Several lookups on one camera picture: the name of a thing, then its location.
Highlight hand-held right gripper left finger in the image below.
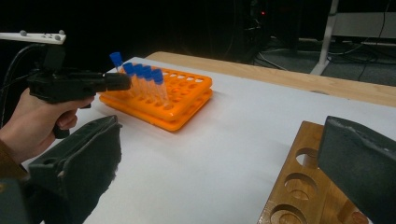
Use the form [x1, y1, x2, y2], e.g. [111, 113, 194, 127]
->
[27, 115, 123, 224]

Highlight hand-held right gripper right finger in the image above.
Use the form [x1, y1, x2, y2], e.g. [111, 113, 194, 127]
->
[317, 115, 396, 224]

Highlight blue-capped clear tube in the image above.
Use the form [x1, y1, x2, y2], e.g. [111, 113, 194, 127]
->
[109, 51, 125, 75]
[122, 62, 140, 97]
[133, 63, 148, 101]
[151, 68, 172, 108]
[141, 65, 159, 105]

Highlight wooden tube rack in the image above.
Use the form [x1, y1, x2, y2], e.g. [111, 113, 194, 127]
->
[257, 120, 375, 224]

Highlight orange plastic tube rack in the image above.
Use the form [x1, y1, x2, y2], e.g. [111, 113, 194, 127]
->
[98, 66, 214, 133]

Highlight white table mat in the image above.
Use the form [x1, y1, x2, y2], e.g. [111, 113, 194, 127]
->
[21, 56, 396, 224]

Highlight white metal stand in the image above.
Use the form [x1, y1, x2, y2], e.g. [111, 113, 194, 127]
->
[310, 0, 396, 76]

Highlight dark equipment rack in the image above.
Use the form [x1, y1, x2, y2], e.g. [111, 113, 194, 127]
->
[242, 0, 276, 62]

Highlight left hand-held gripper cable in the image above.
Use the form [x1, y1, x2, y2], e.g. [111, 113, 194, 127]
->
[0, 43, 48, 129]

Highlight thin black cables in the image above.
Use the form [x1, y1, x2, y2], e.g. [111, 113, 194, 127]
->
[295, 0, 396, 82]

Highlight white floor cable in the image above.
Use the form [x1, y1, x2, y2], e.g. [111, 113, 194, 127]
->
[256, 50, 290, 72]

